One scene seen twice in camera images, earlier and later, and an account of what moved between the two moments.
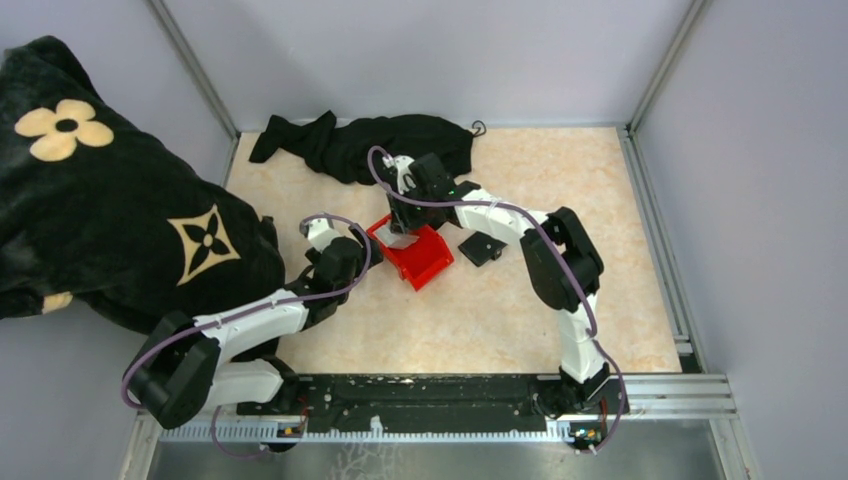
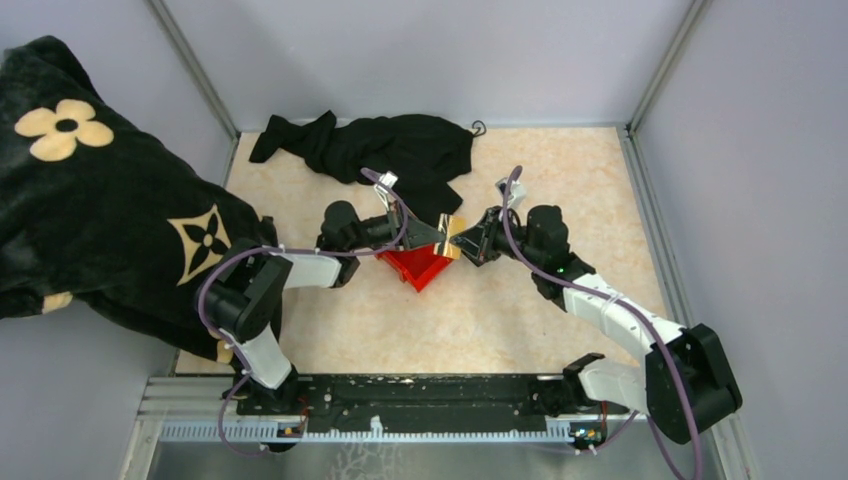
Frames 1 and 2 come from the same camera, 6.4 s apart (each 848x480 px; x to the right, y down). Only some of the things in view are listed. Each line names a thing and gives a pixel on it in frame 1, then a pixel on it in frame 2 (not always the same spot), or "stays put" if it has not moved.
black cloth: x=359 y=150 stays put
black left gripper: x=375 y=253 to x=418 y=234
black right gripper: x=400 y=220 to x=472 y=241
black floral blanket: x=100 y=214 stays put
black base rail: x=440 y=403 stays put
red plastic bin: x=420 y=260 stays put
